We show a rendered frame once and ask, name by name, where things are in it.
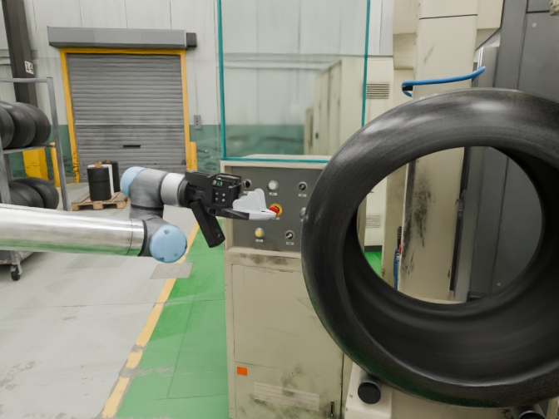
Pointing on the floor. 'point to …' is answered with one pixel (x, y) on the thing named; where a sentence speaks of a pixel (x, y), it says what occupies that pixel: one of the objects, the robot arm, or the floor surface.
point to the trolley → (13, 118)
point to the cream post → (414, 175)
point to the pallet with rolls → (102, 187)
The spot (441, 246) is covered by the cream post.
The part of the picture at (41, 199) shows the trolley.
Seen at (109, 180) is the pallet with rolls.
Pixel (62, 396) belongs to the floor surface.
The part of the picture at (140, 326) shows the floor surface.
